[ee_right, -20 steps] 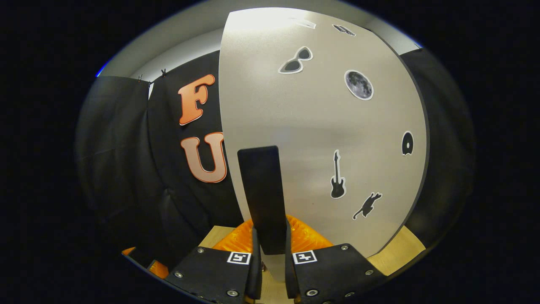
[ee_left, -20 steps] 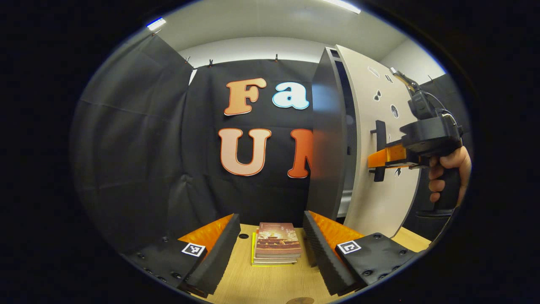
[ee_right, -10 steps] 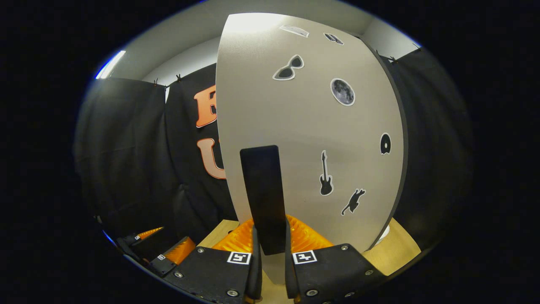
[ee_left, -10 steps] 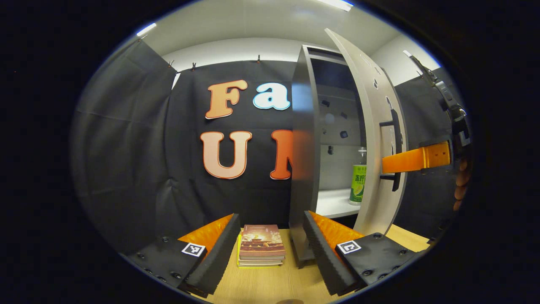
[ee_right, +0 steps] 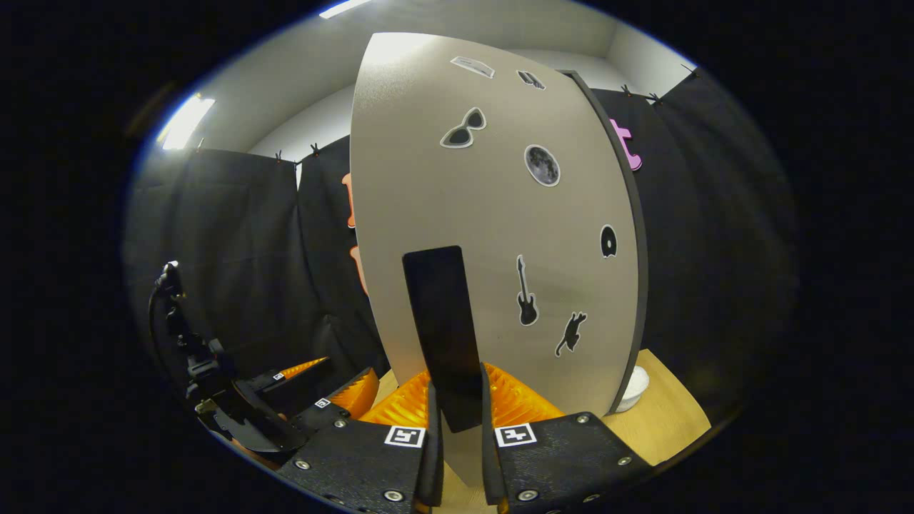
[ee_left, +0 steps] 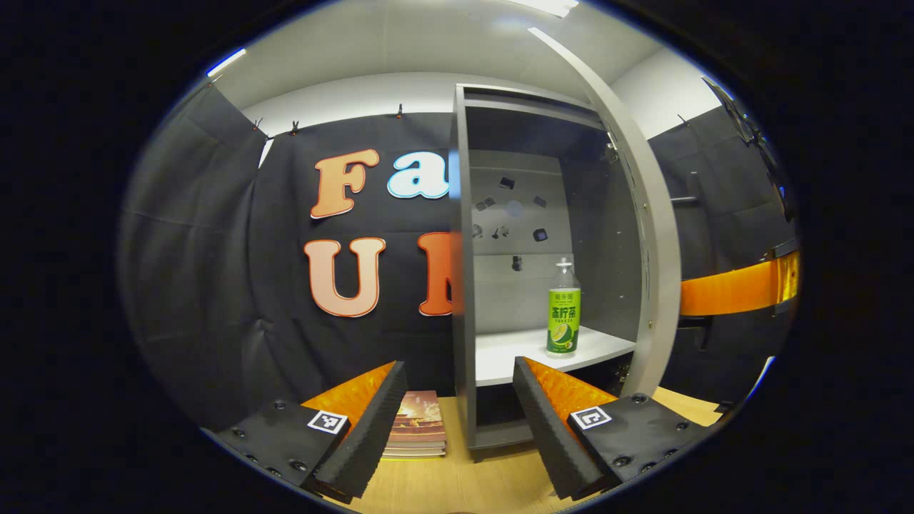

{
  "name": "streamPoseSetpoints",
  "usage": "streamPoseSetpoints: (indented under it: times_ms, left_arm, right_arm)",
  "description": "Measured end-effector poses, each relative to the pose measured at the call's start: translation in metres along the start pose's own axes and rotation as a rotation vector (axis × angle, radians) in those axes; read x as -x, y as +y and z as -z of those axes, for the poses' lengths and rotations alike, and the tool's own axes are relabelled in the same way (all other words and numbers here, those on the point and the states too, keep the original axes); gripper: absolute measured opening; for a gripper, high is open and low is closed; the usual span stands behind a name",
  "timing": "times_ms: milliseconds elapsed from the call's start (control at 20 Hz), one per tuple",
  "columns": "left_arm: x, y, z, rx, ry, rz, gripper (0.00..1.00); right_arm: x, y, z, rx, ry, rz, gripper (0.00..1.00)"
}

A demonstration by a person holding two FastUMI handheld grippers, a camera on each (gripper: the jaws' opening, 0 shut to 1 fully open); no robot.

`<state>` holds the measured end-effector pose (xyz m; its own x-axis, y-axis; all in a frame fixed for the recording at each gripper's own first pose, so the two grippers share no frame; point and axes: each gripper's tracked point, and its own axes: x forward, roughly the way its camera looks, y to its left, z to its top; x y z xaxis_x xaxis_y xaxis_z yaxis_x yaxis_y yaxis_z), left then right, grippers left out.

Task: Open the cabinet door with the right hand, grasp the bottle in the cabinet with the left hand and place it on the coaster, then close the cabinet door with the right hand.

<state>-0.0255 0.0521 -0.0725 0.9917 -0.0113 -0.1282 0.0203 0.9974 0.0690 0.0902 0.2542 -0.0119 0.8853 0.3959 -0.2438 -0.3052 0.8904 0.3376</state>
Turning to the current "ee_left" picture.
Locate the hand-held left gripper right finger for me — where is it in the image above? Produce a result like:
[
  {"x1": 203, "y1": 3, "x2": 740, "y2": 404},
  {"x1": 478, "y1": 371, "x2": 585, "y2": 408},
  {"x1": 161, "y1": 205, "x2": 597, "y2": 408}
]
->
[{"x1": 511, "y1": 356, "x2": 718, "y2": 502}]

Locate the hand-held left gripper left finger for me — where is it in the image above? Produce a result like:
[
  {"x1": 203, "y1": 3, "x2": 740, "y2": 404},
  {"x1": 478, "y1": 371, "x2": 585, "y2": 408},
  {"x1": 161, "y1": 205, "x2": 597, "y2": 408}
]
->
[{"x1": 202, "y1": 361, "x2": 410, "y2": 506}]

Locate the green label plastic bottle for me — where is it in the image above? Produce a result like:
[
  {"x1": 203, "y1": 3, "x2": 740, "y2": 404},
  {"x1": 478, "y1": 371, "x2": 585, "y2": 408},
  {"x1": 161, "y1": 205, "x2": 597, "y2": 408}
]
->
[{"x1": 546, "y1": 257, "x2": 582, "y2": 358}]

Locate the grey cabinet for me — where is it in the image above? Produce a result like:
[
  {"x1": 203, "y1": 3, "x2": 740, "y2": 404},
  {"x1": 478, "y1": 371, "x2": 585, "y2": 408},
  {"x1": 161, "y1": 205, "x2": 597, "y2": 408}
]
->
[{"x1": 450, "y1": 84, "x2": 640, "y2": 452}]

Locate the stack of books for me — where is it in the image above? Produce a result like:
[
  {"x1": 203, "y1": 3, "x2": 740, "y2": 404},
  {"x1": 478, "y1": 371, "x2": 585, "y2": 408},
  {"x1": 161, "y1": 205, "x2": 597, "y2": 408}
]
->
[{"x1": 382, "y1": 390, "x2": 448, "y2": 459}]

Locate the black backdrop cloth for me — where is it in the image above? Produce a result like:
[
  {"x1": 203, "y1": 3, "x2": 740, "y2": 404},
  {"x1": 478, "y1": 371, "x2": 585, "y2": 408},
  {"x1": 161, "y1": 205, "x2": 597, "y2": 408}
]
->
[{"x1": 118, "y1": 82, "x2": 800, "y2": 433}]

